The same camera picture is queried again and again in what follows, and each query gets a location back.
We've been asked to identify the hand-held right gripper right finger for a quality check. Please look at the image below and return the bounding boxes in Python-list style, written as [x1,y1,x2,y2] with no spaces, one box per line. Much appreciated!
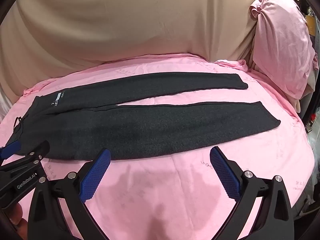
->
[209,146,296,240]

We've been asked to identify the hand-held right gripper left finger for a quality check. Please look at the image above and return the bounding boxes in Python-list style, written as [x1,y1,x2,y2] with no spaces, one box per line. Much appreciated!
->
[27,148,111,240]

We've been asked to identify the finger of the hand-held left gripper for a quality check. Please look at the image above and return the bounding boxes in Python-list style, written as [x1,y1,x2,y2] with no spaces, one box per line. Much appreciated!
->
[0,141,51,173]
[0,140,21,159]

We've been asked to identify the dark grey pants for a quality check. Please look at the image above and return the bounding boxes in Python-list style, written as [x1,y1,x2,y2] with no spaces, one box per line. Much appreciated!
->
[12,72,282,161]

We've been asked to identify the person's left hand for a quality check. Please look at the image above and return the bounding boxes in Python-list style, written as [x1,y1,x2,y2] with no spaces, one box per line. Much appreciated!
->
[4,202,29,240]

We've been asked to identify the silver white curtain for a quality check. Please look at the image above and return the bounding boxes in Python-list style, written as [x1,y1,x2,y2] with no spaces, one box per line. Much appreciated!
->
[0,86,16,123]

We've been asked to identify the pink bed sheet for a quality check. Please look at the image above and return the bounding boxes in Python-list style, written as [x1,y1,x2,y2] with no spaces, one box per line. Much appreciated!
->
[0,54,316,240]

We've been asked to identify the pink pillow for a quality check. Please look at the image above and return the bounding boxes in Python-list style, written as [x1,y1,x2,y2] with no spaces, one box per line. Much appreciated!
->
[248,0,320,101]

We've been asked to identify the beige backdrop cloth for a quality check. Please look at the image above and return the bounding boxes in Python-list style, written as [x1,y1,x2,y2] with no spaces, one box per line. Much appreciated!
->
[0,0,272,98]

